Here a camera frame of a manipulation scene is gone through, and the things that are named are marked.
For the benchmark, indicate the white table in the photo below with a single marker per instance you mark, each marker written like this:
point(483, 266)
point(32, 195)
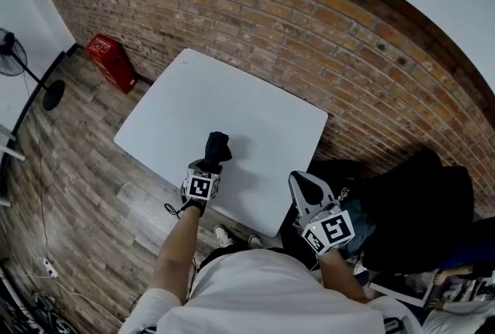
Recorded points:
point(216, 100)

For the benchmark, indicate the black jacket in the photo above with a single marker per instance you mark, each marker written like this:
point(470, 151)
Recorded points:
point(417, 208)

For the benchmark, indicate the blue jeans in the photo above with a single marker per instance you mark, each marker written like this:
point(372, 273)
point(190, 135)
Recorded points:
point(361, 228)

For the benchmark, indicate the red box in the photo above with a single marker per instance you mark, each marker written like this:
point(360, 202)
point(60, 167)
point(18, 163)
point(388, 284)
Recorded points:
point(110, 60)

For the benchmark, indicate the person's white left shoe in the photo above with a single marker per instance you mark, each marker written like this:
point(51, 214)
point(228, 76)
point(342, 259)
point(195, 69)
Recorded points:
point(223, 235)

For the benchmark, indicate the person's white shoe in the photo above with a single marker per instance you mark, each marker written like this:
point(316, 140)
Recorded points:
point(223, 235)
point(255, 240)

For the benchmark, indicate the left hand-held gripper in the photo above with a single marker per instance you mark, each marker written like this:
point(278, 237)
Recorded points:
point(201, 185)

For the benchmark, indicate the person's white shirt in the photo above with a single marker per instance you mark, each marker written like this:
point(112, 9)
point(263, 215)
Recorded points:
point(267, 297)

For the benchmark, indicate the black standing fan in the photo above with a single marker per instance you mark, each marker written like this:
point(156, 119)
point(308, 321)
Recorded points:
point(13, 58)

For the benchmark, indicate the small white power strip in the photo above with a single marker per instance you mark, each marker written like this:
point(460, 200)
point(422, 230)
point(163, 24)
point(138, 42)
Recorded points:
point(50, 268)

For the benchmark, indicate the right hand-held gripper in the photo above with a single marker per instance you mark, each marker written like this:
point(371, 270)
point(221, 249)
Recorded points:
point(328, 232)

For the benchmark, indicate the cluttered equipment shelf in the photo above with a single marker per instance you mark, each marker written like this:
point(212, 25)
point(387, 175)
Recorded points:
point(23, 309)

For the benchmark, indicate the person's right forearm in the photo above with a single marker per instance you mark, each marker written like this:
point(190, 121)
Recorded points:
point(342, 278)

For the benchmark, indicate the person's black trousers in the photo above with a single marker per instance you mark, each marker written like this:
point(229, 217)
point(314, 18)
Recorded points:
point(222, 253)

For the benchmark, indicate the person's left forearm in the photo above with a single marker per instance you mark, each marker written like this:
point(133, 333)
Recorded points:
point(176, 251)

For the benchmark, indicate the person's white right shoe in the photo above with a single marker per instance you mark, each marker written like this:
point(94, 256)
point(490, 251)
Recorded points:
point(255, 240)

